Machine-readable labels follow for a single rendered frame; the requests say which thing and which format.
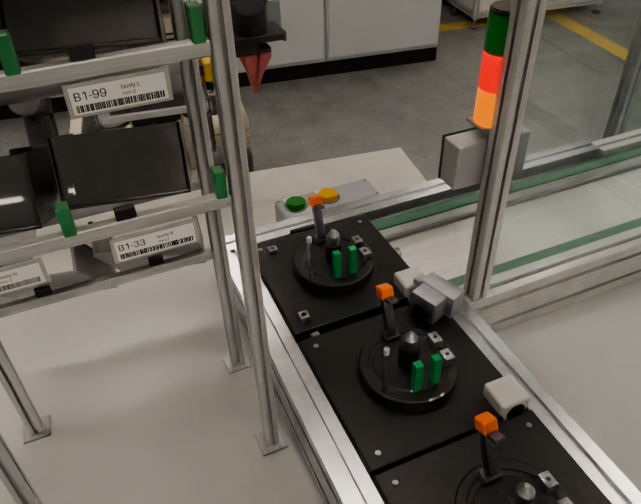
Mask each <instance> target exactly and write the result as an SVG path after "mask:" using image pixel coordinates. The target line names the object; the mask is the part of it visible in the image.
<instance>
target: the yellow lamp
mask: <svg viewBox="0 0 641 504"><path fill-rule="evenodd" d="M495 102H496V94H491V93H487V92H485V91H483V90H481V89H480V88H479V87H478V89H477V96H476V102H475V109H474V116H473V121H474V122H475V123H476V124H477V125H479V126H481V127H484V128H488V129H490V128H491V126H492V120H493V114H494V108H495Z"/></svg>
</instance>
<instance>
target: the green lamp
mask: <svg viewBox="0 0 641 504"><path fill-rule="evenodd" d="M509 20H510V18H509V17H508V16H501V15H497V14H495V13H493V12H492V11H491V10H489V15H488V21H487V28H486V35H485V42H484V50H485V52H487V53H488V54H491V55H494V56H499V57H503V55H504V49H505V43H506V37H507V32H508V26H509Z"/></svg>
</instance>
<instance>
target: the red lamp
mask: <svg viewBox="0 0 641 504"><path fill-rule="evenodd" d="M502 61H503V59H502V57H499V56H494V55H491V54H488V53H487V52H485V50H484V49H483V55H482V62H481V69H480V75H479V82H478V87H479V88H480V89H481V90H483V91H485V92H487V93H491V94H497V90H498V84H499V79H500V73H501V67H502Z"/></svg>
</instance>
